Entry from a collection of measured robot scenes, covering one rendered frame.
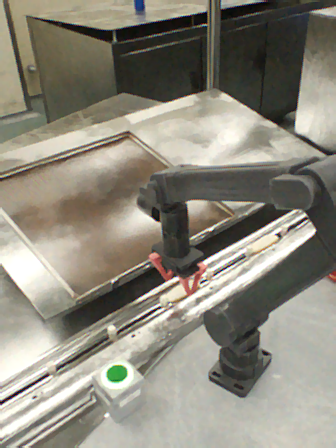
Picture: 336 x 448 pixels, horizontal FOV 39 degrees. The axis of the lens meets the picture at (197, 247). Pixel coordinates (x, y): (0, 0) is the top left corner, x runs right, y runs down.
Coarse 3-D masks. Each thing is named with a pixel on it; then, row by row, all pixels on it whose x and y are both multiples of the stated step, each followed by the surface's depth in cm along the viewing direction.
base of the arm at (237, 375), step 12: (228, 348) 90; (252, 348) 91; (228, 360) 92; (240, 360) 90; (252, 360) 91; (264, 360) 96; (216, 372) 94; (228, 372) 93; (240, 372) 91; (252, 372) 92; (228, 384) 92; (240, 384) 92; (252, 384) 92; (240, 396) 91
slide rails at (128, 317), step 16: (288, 224) 133; (304, 224) 133; (256, 240) 127; (224, 272) 116; (144, 304) 108; (128, 320) 104; (144, 320) 104; (96, 336) 100; (64, 352) 96; (96, 352) 97; (32, 368) 93; (64, 368) 93; (16, 384) 90; (16, 400) 87
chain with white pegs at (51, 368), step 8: (248, 248) 121; (232, 264) 121; (208, 272) 114; (216, 272) 118; (160, 304) 108; (152, 312) 107; (112, 328) 99; (112, 336) 100; (96, 344) 99; (88, 352) 98; (72, 360) 96; (48, 368) 92; (56, 368) 94; (32, 384) 92; (16, 392) 90
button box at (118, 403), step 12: (120, 360) 89; (96, 372) 87; (132, 372) 87; (96, 384) 86; (132, 384) 85; (144, 384) 87; (96, 396) 89; (108, 396) 83; (120, 396) 83; (132, 396) 86; (144, 396) 89; (108, 408) 86; (120, 408) 85; (132, 408) 88; (120, 420) 87
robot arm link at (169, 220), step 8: (168, 208) 93; (176, 208) 92; (184, 208) 93; (160, 216) 94; (168, 216) 92; (176, 216) 92; (184, 216) 93; (168, 224) 93; (176, 224) 93; (184, 224) 94; (168, 232) 94; (176, 232) 94; (184, 232) 95
